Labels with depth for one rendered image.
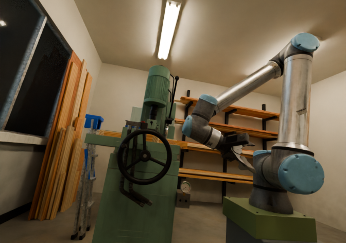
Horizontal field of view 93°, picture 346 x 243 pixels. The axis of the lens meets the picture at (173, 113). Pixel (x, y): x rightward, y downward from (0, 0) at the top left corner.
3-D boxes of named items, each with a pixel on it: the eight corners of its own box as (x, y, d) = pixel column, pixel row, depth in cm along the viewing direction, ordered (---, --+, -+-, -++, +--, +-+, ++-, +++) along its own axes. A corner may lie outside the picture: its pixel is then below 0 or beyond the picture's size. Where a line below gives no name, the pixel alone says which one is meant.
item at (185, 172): (165, 206, 278) (180, 77, 339) (161, 197, 331) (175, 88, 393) (304, 218, 316) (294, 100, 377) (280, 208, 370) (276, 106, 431)
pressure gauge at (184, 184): (179, 195, 95) (180, 180, 97) (178, 194, 99) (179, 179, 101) (190, 196, 96) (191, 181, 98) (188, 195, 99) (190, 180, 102)
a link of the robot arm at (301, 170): (295, 192, 75) (303, 51, 92) (328, 203, 58) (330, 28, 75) (260, 183, 76) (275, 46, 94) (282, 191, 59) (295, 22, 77)
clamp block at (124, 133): (119, 141, 95) (122, 126, 98) (122, 143, 108) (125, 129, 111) (144, 144, 97) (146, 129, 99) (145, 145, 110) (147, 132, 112)
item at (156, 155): (113, 153, 102) (115, 146, 103) (119, 153, 123) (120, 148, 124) (176, 160, 106) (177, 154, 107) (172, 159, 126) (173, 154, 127)
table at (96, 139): (76, 141, 92) (79, 131, 94) (94, 144, 122) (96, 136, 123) (182, 154, 98) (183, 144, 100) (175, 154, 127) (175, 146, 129)
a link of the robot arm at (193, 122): (191, 111, 72) (181, 132, 70) (216, 124, 73) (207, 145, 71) (186, 115, 82) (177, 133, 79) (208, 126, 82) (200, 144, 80)
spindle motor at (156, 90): (142, 100, 121) (149, 63, 129) (143, 106, 138) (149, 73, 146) (166, 104, 123) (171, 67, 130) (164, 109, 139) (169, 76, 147)
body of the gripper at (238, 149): (232, 150, 83) (212, 139, 83) (244, 142, 77) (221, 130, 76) (231, 163, 78) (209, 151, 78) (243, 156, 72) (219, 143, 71)
